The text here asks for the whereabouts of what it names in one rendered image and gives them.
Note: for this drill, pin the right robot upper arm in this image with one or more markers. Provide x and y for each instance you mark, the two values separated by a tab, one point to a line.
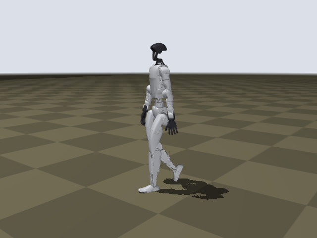
148	87

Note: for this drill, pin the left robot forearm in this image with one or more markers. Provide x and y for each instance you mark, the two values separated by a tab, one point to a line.
169	104

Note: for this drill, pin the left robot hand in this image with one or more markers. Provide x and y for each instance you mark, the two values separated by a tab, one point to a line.
171	125

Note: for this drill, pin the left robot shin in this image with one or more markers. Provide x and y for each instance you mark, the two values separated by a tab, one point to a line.
154	165

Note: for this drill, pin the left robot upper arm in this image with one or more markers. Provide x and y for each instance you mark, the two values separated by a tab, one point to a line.
164	73

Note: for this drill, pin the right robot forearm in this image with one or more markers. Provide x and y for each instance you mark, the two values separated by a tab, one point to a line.
148	100

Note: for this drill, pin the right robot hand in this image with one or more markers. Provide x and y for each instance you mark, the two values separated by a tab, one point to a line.
143	115

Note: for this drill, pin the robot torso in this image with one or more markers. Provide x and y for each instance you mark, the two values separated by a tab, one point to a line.
157	87

